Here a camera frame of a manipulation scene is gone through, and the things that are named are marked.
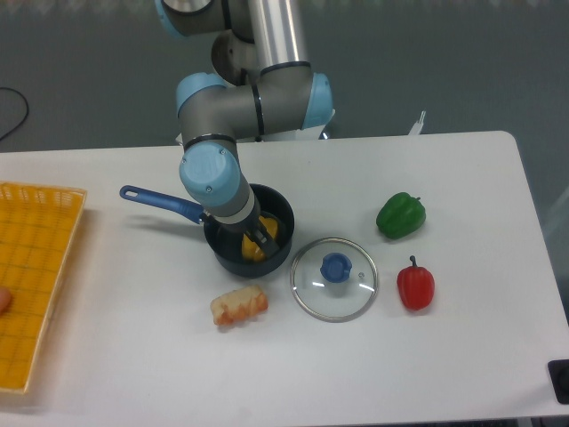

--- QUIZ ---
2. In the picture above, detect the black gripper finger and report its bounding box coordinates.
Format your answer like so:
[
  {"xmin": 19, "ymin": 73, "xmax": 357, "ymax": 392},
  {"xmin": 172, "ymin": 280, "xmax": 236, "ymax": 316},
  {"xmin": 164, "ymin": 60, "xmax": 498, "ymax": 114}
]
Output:
[{"xmin": 248, "ymin": 224, "xmax": 279, "ymax": 259}]

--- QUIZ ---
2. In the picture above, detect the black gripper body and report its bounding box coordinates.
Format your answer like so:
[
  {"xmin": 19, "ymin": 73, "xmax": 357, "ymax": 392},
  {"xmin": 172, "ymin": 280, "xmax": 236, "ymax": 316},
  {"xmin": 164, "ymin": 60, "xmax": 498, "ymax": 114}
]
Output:
[{"xmin": 204, "ymin": 208, "xmax": 260, "ymax": 238}]

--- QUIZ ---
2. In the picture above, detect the yellow bell pepper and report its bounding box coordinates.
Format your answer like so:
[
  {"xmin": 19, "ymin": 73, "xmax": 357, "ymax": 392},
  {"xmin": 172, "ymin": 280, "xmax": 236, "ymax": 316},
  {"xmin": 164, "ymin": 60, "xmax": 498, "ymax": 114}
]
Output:
[{"xmin": 240, "ymin": 213, "xmax": 281, "ymax": 263}]

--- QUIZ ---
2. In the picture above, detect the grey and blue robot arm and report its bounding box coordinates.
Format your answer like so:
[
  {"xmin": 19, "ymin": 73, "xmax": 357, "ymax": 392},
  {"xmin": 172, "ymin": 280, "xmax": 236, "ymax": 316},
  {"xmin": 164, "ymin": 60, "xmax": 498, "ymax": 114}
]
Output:
[{"xmin": 155, "ymin": 1, "xmax": 333, "ymax": 257}]

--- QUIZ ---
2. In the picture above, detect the green bell pepper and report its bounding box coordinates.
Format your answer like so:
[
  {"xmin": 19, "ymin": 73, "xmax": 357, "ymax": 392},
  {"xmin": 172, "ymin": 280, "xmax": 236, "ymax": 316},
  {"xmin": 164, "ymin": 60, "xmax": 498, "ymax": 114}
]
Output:
[{"xmin": 376, "ymin": 192, "xmax": 427, "ymax": 240}]

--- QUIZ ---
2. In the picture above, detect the red bell pepper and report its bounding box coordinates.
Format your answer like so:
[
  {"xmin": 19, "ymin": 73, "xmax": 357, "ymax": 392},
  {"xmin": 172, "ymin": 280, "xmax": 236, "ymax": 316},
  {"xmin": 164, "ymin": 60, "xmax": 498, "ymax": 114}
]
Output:
[{"xmin": 397, "ymin": 255, "xmax": 435, "ymax": 311}]

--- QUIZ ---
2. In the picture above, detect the toy bread piece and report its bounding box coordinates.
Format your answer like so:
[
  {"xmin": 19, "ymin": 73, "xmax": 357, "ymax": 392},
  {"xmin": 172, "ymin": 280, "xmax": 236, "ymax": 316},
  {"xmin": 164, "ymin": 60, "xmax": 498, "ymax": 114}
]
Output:
[{"xmin": 210, "ymin": 285, "xmax": 268, "ymax": 326}]

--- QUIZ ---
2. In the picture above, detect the glass lid with blue knob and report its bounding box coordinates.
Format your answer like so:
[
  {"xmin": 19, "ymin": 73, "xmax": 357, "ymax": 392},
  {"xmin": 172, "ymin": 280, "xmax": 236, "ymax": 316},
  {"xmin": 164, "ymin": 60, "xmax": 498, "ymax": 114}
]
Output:
[{"xmin": 290, "ymin": 238, "xmax": 380, "ymax": 323}]

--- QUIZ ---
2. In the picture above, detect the yellow plastic basket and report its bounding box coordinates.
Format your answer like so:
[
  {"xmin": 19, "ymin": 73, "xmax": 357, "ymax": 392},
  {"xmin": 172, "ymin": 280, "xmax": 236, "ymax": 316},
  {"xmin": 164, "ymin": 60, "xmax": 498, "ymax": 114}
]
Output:
[{"xmin": 1, "ymin": 181, "xmax": 87, "ymax": 394}]

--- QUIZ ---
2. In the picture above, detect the orange object at left edge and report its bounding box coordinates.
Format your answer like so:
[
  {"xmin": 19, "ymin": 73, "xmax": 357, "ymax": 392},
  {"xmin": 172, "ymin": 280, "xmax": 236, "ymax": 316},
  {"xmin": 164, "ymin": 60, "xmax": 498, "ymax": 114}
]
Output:
[{"xmin": 0, "ymin": 286, "xmax": 12, "ymax": 313}]

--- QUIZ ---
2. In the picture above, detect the black device at table edge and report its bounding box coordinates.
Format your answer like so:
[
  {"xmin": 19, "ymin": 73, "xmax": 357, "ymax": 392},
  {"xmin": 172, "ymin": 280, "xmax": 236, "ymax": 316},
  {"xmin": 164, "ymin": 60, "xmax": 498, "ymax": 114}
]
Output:
[{"xmin": 548, "ymin": 359, "xmax": 569, "ymax": 405}]

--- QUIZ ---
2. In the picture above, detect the dark pot with blue handle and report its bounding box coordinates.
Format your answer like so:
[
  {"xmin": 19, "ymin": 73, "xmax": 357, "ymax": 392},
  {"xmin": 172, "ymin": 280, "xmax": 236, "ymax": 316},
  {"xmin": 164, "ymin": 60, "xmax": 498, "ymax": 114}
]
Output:
[{"xmin": 119, "ymin": 183, "xmax": 295, "ymax": 278}]

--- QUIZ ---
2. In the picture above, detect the right white mounting bracket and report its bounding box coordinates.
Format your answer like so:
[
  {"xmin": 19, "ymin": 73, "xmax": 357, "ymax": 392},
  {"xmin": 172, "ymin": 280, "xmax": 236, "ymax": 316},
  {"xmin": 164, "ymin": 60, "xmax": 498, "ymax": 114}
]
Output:
[{"xmin": 409, "ymin": 110, "xmax": 426, "ymax": 136}]

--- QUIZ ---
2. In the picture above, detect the black cable on floor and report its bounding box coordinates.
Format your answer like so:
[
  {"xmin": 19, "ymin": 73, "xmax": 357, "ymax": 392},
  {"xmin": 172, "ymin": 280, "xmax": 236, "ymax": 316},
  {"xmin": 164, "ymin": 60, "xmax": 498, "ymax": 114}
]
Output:
[{"xmin": 0, "ymin": 86, "xmax": 30, "ymax": 142}]

